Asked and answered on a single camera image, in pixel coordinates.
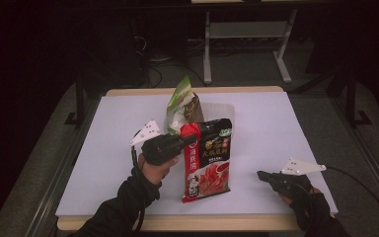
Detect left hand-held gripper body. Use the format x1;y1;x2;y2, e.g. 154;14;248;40
129;118;188;167

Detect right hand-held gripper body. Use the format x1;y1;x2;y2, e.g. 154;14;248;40
268;157;328;199

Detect brown and gold food packet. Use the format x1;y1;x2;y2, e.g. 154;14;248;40
181;93;206;128

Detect red and black food packet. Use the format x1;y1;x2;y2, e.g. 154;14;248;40
180;118;234;204

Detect green and white food packet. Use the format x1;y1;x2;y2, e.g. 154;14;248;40
165;75;197;135

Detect clear plastic container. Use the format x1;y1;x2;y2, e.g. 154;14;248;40
199;102;237;133

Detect person's left hand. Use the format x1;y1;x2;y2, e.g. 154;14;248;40
136;152;181;187

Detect person's right hand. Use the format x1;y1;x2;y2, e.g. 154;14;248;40
278;183;332;225

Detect white table mat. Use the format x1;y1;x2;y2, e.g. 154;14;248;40
55;91;340;217

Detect wooden table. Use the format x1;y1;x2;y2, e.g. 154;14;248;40
56;85;311;232

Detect black metal stand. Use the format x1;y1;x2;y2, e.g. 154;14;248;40
329;63;373;128
63;73;95;128

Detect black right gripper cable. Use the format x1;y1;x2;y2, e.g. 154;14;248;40
325;165;379;233

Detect black floor cables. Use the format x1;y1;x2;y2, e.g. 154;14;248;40
133;33;208;89

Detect grey metal rail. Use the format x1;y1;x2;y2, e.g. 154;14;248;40
23;98;101;237
329;97;379;215

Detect white metal desk frame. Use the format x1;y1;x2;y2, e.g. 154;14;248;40
190;0;299;85

